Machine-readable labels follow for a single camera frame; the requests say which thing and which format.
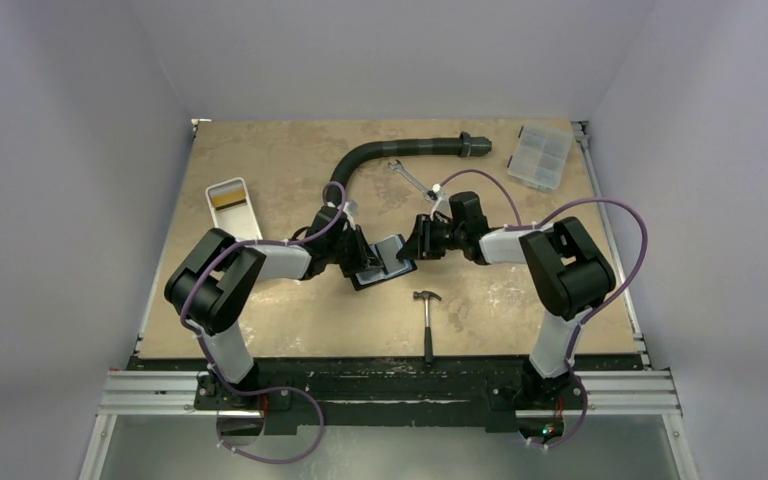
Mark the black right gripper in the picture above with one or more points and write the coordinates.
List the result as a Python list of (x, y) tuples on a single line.
[(425, 235)]

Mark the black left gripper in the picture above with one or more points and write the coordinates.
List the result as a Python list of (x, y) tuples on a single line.
[(362, 255)]

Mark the black card holder wallet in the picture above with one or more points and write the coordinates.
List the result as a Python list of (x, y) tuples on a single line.
[(390, 266)]

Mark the gold credit card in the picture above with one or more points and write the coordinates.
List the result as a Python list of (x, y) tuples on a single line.
[(229, 199)]

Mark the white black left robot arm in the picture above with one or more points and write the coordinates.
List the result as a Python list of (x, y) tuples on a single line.
[(210, 288)]

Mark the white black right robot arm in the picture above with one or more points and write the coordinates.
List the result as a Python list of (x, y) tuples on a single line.
[(571, 276)]

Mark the silver wrench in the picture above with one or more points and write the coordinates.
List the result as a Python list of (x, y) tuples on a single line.
[(427, 193)]

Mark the clear plastic organizer box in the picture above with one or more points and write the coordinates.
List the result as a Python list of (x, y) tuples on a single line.
[(540, 156)]

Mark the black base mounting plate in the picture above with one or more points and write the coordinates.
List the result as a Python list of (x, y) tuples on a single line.
[(494, 393)]

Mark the white plastic tray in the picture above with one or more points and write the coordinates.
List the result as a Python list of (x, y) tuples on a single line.
[(239, 221)]

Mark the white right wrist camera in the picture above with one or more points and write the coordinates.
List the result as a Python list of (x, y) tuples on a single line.
[(440, 201)]

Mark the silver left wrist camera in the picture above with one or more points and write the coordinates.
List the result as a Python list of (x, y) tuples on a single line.
[(351, 208)]

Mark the black handled hammer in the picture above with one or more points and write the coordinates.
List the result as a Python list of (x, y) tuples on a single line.
[(427, 297)]

